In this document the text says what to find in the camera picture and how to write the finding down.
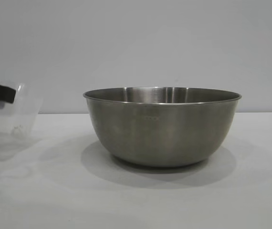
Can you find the clear plastic measuring cup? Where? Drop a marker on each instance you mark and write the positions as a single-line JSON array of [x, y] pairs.
[[24, 112]]

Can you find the stainless steel mixing bowl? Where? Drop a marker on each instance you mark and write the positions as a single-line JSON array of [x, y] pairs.
[[162, 133]]

